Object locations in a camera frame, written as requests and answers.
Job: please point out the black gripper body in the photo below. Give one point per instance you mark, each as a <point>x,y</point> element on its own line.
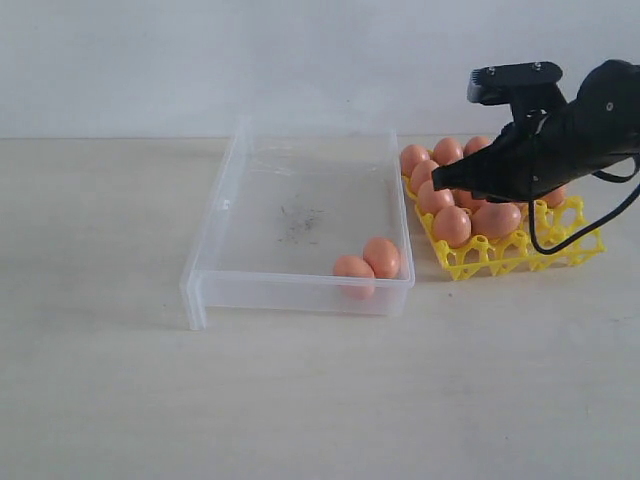
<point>529,160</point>

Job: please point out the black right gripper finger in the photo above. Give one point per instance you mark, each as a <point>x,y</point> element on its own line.
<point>475,173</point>

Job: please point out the brown egg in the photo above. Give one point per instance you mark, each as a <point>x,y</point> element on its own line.
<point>452,225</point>
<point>556,197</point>
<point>383,257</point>
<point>464,199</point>
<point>421,173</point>
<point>496,220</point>
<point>475,144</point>
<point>411,156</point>
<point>447,150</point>
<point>431,201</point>

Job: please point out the yellow plastic egg tray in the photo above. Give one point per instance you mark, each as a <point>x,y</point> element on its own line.
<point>516,251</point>

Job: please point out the brown egg frontmost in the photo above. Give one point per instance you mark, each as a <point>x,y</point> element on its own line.
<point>354,266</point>

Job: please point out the clear plastic bin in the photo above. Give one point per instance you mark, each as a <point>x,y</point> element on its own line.
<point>287,202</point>

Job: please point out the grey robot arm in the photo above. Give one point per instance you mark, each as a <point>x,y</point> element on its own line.
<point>610,97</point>

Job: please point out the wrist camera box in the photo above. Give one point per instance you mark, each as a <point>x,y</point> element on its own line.
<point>524,87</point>

